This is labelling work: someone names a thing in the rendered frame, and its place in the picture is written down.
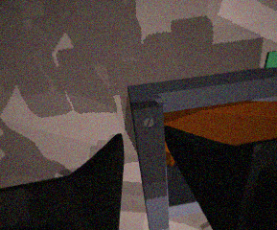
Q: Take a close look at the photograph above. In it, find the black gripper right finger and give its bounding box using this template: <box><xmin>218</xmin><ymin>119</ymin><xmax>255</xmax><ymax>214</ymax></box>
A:
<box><xmin>164</xmin><ymin>126</ymin><xmax>277</xmax><ymax>230</ymax></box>

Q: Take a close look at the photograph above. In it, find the orange l-shaped part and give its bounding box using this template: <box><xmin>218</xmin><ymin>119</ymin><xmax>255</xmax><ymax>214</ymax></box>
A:
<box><xmin>164</xmin><ymin>101</ymin><xmax>277</xmax><ymax>146</ymax></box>

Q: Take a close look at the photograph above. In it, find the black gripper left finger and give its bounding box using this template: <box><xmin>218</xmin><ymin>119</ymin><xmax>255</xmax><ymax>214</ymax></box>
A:
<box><xmin>0</xmin><ymin>133</ymin><xmax>125</xmax><ymax>230</ymax></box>

